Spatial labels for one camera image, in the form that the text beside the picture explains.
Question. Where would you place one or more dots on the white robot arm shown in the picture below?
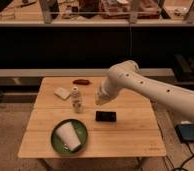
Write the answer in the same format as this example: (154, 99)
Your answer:
(126, 75)

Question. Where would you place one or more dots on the wooden folding table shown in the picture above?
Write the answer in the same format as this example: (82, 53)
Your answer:
(135, 132)

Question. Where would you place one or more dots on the green round plate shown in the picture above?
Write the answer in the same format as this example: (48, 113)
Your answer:
(60, 147)

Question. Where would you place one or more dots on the dark equipment stack right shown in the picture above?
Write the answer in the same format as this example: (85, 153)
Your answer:
(183, 68)

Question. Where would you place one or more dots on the black smartphone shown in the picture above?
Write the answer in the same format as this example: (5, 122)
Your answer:
(105, 116)

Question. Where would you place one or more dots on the beige rectangular block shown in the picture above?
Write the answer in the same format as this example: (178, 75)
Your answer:
(62, 93)

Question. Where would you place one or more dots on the long wooden workbench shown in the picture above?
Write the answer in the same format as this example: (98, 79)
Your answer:
(98, 13)

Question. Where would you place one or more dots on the blue box on floor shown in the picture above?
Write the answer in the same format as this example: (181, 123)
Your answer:
(185, 132)

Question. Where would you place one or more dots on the small clear plastic bottle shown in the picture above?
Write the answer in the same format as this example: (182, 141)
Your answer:
(76, 100)

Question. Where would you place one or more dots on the dark red elongated object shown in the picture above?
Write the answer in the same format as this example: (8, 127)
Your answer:
(81, 82)

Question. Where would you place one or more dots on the white paper cup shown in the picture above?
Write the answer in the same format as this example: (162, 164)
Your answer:
(67, 134)

